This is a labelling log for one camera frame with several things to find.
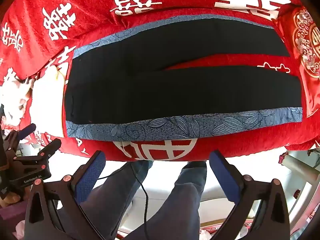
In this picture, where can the person's right leg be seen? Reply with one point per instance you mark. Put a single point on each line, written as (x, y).
(175, 205)

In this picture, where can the white furniture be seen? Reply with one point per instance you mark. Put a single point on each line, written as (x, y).
(297, 175)

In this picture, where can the red pillow with gold embroidery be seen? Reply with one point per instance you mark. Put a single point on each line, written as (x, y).
(305, 50)

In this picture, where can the blue floral cloth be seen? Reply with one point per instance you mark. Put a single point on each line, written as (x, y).
(175, 128)

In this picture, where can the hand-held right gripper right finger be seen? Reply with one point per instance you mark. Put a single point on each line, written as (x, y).
(224, 177)

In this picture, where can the red blanket with white characters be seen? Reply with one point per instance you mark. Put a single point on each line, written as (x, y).
(100, 10)

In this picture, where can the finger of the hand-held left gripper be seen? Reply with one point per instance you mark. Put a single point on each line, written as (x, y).
(25, 130)
(48, 148)

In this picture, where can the person's leg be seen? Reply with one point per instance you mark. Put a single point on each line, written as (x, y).
(175, 205)
(110, 197)

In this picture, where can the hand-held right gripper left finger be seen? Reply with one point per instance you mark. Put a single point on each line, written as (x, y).
(90, 175)

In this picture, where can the black pants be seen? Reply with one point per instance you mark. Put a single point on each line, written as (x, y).
(180, 80)

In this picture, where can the person's left leg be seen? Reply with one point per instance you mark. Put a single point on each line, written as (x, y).
(110, 197)

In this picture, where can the white printed cloth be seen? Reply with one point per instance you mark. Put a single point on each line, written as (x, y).
(37, 97)

